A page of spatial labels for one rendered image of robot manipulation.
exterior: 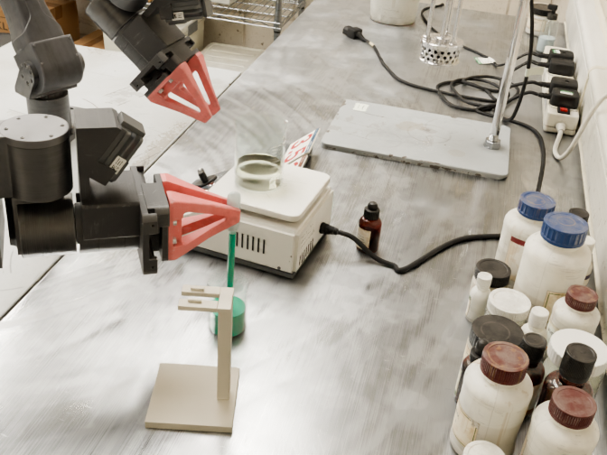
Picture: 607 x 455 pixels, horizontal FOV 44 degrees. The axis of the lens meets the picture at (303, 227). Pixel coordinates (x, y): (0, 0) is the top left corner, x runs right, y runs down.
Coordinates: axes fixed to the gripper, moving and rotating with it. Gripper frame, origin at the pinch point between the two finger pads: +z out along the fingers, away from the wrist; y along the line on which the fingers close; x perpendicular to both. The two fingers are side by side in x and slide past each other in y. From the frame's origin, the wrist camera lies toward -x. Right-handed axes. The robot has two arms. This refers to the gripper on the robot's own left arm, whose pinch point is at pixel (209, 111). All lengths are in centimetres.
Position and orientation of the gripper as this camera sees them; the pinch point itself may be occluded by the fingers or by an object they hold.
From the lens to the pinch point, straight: 101.4
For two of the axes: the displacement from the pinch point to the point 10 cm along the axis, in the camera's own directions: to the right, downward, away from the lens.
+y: 2.2, -4.2, 8.8
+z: 6.8, 7.1, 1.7
